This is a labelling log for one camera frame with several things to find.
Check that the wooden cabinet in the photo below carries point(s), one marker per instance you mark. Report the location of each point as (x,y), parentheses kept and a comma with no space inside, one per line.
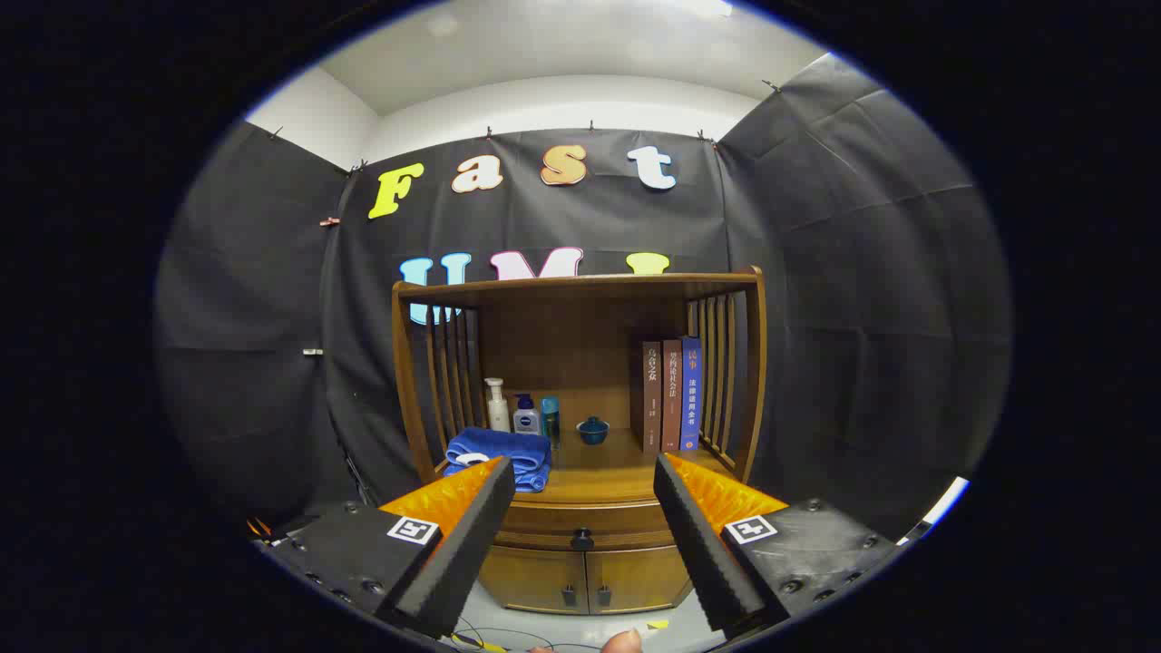
(562,345)

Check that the dark brown book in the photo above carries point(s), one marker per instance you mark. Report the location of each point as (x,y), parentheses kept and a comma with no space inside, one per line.
(651,399)

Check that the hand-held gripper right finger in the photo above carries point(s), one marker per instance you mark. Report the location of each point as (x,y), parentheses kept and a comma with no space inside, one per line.
(698,535)

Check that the teal bottle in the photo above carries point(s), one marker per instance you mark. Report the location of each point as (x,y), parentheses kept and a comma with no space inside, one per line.
(550,417)

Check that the wooden countertop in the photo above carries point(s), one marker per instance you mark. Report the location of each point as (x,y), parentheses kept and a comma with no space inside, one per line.
(599,467)

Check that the reddish brown book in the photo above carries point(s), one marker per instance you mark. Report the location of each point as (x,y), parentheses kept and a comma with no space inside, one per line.
(671,399)

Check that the white pump bottle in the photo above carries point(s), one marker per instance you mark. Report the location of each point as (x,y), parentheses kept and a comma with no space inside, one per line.
(498,413)

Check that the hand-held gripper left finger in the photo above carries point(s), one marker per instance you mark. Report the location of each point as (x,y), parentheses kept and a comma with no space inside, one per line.
(472,535)

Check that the blue folded towel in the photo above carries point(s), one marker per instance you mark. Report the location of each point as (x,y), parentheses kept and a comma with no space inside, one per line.
(508,449)

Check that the blue book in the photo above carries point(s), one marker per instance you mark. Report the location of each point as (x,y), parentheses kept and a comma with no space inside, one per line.
(690,399)

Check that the blue lidded teacup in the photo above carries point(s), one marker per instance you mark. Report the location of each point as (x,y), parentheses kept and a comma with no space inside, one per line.
(592,433)

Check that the wooden drawer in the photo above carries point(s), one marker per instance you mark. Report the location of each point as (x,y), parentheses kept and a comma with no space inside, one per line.
(544,521)

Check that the white blue-capped lotion bottle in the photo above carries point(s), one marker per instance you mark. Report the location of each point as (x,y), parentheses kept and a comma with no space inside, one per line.
(526,420)

